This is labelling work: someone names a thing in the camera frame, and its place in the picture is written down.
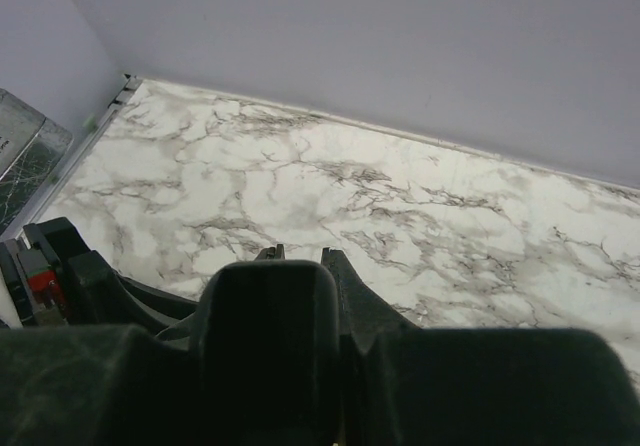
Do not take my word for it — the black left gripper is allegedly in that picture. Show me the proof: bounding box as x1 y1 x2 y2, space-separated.
1 217 197 335

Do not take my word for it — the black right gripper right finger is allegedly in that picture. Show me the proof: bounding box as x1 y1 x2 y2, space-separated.
321 248 633 445

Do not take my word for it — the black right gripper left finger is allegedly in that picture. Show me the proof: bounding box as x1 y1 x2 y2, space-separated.
1 260 340 445

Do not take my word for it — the orange black utility knife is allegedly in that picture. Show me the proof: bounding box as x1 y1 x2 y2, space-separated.
255 244 286 261

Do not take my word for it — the aluminium side rail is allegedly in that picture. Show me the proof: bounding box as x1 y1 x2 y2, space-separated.
1 74 141 240

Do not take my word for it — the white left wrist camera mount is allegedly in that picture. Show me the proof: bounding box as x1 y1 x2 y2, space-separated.
1 90 73 232

